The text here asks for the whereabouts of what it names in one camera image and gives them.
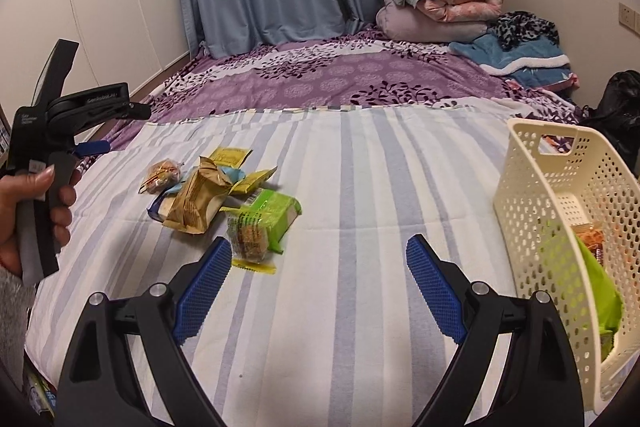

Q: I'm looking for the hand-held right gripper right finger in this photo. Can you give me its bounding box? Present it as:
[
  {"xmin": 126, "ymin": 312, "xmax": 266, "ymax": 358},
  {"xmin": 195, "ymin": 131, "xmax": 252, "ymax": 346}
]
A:
[{"xmin": 406, "ymin": 234, "xmax": 583, "ymax": 427}]

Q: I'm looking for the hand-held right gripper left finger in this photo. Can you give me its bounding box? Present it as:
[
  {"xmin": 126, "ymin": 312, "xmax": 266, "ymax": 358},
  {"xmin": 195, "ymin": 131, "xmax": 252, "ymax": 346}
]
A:
[{"xmin": 55, "ymin": 236, "xmax": 233, "ymax": 427}]

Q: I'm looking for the clear granola bar packet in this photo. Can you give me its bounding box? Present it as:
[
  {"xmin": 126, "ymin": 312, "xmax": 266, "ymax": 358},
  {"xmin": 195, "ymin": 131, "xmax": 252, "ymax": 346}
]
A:
[{"xmin": 226, "ymin": 212, "xmax": 278, "ymax": 276}]

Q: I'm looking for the clear round cracker packet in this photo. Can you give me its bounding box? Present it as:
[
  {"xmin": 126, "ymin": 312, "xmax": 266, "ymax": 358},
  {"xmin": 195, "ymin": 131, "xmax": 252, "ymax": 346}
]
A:
[{"xmin": 139, "ymin": 159, "xmax": 184, "ymax": 194}]

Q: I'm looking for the gold brown snack packet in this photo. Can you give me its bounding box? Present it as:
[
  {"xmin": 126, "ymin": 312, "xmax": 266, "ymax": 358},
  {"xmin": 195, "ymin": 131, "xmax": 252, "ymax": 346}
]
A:
[{"xmin": 162, "ymin": 155, "xmax": 234, "ymax": 236}]

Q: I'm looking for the bright green snack packet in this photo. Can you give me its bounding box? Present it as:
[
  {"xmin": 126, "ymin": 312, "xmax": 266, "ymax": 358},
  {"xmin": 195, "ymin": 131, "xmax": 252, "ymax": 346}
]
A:
[{"xmin": 239, "ymin": 188, "xmax": 303, "ymax": 254}]

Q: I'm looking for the cream perforated plastic basket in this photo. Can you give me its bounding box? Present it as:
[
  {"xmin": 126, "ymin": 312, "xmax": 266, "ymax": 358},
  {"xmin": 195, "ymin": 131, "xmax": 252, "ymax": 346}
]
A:
[{"xmin": 492, "ymin": 118, "xmax": 640, "ymax": 415}]

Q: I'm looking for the large green seaweed packet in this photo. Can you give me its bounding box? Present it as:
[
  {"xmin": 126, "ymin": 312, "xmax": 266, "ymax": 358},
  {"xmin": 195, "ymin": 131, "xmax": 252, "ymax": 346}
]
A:
[{"xmin": 542, "ymin": 219, "xmax": 625, "ymax": 360}]

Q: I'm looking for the person's left forearm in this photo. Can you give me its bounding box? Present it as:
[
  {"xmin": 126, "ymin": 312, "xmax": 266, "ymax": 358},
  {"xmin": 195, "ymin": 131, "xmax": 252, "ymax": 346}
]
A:
[{"xmin": 0, "ymin": 264, "xmax": 37, "ymax": 390}]

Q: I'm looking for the person's left hand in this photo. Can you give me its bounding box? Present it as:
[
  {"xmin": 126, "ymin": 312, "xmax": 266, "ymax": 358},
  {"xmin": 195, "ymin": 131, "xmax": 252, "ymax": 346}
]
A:
[{"xmin": 0, "ymin": 166, "xmax": 83, "ymax": 280}]

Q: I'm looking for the blue white striped sheet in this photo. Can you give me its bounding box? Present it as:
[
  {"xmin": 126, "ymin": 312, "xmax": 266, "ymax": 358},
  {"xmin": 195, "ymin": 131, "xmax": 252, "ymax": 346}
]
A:
[{"xmin": 25, "ymin": 104, "xmax": 601, "ymax": 427}]

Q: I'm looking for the yellow green sachet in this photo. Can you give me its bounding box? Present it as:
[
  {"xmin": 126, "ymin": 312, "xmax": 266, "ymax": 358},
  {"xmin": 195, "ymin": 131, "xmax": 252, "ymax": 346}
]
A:
[
  {"xmin": 209, "ymin": 147, "xmax": 253, "ymax": 168},
  {"xmin": 229, "ymin": 166, "xmax": 279, "ymax": 196}
]

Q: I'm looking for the orange brown snack packet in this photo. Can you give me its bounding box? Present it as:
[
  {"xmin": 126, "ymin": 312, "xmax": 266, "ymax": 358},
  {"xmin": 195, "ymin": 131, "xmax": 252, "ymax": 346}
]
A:
[{"xmin": 575, "ymin": 227, "xmax": 608, "ymax": 265}]

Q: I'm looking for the purple floral bed sheet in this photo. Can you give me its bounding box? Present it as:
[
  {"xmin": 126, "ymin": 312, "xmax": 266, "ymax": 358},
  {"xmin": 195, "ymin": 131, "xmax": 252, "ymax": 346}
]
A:
[{"xmin": 107, "ymin": 24, "xmax": 591, "ymax": 152}]

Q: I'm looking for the blue and leopard blanket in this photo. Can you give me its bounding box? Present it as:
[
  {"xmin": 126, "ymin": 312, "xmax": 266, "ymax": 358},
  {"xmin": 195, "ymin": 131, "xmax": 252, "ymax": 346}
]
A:
[{"xmin": 448, "ymin": 34, "xmax": 572, "ymax": 88}]

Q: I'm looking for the black leather bag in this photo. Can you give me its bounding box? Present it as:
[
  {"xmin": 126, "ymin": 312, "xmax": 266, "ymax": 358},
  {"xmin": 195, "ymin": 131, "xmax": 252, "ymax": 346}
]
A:
[{"xmin": 580, "ymin": 71, "xmax": 640, "ymax": 165}]

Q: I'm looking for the leopard print cloth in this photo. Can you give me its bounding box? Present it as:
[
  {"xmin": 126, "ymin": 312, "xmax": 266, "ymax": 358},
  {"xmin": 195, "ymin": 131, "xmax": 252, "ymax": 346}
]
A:
[{"xmin": 487, "ymin": 11, "xmax": 559, "ymax": 52}]

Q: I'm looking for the pink folded quilt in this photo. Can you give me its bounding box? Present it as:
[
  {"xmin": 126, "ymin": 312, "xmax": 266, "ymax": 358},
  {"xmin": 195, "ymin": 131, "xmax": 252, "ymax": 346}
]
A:
[{"xmin": 424, "ymin": 0, "xmax": 503, "ymax": 24}]

